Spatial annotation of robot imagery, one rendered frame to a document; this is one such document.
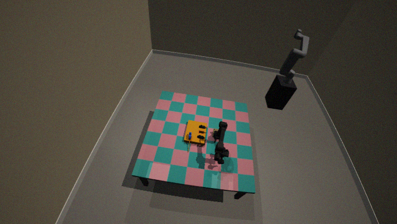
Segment orange flat plate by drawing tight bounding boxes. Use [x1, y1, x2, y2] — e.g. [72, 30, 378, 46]
[184, 120, 207, 146]

